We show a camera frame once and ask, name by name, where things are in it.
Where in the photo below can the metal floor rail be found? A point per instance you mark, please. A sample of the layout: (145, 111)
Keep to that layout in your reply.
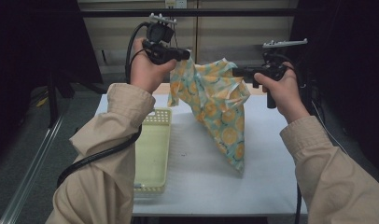
(32, 174)

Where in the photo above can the black metal stand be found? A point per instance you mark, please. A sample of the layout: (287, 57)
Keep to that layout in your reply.
(53, 99)

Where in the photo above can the person's right hand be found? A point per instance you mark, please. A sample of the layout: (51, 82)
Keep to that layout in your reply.
(287, 96)

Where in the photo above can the black horizontal bar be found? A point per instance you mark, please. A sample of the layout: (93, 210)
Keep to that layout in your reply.
(228, 12)

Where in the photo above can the white table mat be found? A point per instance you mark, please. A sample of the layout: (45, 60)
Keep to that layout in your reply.
(203, 186)

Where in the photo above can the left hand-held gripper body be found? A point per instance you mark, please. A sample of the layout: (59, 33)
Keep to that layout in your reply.
(159, 53)

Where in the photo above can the pale yellow plastic basket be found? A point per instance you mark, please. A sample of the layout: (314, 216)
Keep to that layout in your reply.
(151, 155)

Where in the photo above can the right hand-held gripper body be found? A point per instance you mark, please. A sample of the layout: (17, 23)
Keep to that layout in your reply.
(273, 70)

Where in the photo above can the white wall outlet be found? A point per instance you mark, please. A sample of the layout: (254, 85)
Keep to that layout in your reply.
(175, 3)

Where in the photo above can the orange-print fabric bag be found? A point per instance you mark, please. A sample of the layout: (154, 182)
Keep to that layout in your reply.
(218, 105)

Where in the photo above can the person's left hand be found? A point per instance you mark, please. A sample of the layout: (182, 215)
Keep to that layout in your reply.
(147, 74)

